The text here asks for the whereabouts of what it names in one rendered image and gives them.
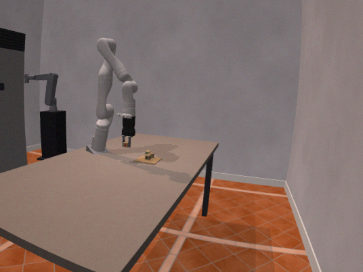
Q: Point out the tan flat mat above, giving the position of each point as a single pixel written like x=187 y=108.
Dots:
x=153 y=160

